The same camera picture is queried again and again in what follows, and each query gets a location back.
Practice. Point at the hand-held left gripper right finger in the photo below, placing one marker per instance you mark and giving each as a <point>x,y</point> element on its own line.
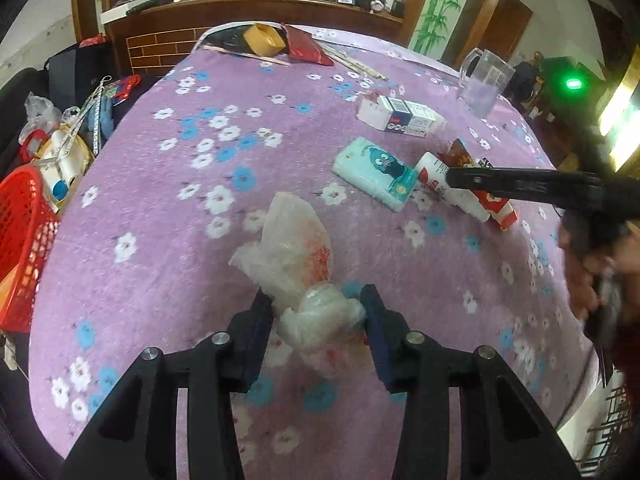
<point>377,340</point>

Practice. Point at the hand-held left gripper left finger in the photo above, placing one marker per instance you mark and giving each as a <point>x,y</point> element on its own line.
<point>257,340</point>

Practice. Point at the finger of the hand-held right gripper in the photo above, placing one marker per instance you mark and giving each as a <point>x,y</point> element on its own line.
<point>500,182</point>

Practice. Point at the red white paper pack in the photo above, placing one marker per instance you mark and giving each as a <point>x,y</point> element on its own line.
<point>500,210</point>

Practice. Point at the red snack packet gold print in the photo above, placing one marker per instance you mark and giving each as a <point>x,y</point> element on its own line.
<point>457,152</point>

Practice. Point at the white tube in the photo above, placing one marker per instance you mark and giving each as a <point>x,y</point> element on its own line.
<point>440,180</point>

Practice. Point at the white plastic bag red print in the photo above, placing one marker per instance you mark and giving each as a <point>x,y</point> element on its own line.
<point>290,245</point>

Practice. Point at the white blue medicine box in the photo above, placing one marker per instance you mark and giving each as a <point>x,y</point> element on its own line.
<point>400,117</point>

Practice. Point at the teal tissue pack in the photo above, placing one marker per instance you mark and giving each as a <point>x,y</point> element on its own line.
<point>375,170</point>

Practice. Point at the red mesh basket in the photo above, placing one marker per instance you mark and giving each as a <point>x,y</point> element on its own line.
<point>25,240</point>

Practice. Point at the person's right hand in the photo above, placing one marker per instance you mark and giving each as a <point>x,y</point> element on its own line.
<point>582,285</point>

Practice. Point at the glass mug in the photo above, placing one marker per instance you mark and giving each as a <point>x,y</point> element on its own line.
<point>485,85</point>

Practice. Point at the wooden door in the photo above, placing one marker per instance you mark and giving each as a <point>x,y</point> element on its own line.
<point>505,25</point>

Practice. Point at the purple floral tablecloth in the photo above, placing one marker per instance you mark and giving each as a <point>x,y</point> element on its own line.
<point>150,210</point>

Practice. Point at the chopsticks in paper sleeve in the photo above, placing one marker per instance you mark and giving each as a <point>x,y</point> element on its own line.
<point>370,71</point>
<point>345,57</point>

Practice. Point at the dark red foil packet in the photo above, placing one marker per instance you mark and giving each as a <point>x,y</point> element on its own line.
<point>307,47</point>

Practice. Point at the yellow tray with white rolls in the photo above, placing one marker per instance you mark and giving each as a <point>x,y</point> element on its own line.
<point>62,170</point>

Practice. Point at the blue cloth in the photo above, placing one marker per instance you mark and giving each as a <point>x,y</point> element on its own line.
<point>102,120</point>

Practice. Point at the yellow tape roll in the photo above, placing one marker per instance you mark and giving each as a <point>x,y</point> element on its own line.
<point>265,40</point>

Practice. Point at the measuring tape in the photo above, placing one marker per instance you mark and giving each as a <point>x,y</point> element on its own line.
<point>90,115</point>

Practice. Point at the red blue printed packet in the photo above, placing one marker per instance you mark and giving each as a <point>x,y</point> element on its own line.
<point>122,89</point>

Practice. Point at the thin wooden stick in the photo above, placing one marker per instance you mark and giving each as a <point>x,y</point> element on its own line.
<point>245,54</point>

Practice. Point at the wooden counter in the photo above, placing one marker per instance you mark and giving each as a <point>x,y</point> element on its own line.
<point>160,35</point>

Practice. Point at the black paper bag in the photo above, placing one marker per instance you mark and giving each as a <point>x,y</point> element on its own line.
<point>75,75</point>

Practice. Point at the black leather sofa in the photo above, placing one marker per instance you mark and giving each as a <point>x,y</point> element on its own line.
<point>15,105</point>

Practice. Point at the bamboo wall sticker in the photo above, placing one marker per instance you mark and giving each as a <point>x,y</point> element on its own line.
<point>442,0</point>

